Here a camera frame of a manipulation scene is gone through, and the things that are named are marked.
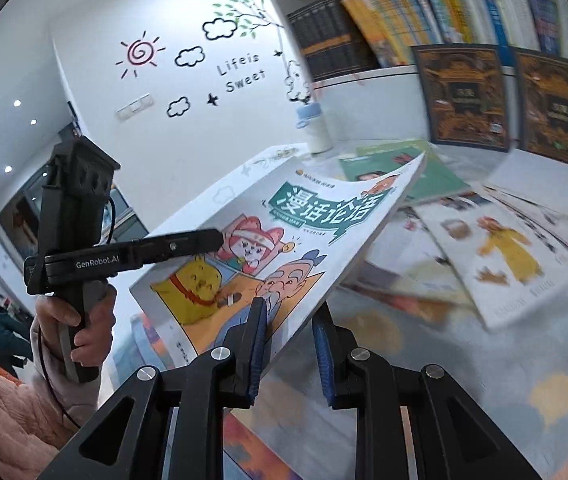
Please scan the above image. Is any comic cover cartoon book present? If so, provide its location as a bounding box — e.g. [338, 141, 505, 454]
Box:
[131, 154, 427, 367]

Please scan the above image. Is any green cover picture book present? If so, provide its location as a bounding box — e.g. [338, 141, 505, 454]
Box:
[337, 138, 472, 206]

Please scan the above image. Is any pink left sleeve forearm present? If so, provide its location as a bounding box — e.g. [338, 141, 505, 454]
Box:
[0, 322, 101, 479]

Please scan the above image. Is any left hand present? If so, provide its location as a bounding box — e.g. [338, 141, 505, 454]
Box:
[36, 285, 117, 367]

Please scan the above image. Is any yellow figure white book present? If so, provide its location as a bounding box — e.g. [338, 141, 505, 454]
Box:
[415, 192, 568, 330]

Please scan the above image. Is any patterned fan motif mat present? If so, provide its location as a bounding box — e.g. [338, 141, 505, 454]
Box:
[237, 288, 568, 479]

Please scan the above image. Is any white bottle blue cap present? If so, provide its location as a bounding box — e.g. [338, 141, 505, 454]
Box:
[296, 102, 333, 154]

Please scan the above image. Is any white bookshelf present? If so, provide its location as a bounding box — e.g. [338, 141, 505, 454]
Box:
[257, 0, 568, 146]

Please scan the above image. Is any dark volume book set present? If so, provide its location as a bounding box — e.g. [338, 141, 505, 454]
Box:
[287, 0, 380, 82]

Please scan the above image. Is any left dark ornate encyclopedia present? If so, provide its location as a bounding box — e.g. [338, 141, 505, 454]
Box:
[412, 44, 510, 152]

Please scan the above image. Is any dark ornate encyclopedia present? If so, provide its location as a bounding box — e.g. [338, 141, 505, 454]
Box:
[512, 48, 568, 164]
[412, 44, 510, 152]

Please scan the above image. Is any right dark ornate encyclopedia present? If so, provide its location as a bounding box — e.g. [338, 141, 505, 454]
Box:
[512, 48, 568, 164]

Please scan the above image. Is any orange yellow book row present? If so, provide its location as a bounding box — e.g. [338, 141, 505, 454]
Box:
[342, 0, 479, 67]

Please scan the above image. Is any white blue book row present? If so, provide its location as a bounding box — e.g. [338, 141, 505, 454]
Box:
[474, 0, 568, 66]

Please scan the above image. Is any white wall switch panel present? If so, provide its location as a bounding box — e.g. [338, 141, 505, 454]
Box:
[116, 93, 155, 122]

